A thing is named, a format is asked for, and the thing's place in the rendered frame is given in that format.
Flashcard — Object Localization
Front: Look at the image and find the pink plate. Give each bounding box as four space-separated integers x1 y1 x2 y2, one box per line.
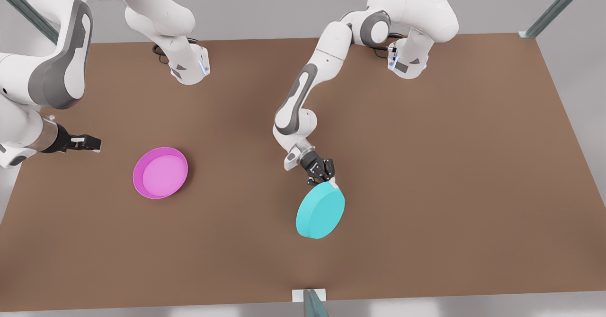
133 147 189 200

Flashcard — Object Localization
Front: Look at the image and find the silver frame post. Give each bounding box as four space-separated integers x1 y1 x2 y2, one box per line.
292 289 330 317
0 0 60 44
518 0 596 39

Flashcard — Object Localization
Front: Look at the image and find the blue plate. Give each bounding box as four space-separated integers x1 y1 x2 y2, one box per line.
296 181 346 239

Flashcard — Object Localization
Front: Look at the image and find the black cable loop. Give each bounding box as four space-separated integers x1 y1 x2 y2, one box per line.
152 37 199 64
367 32 405 59

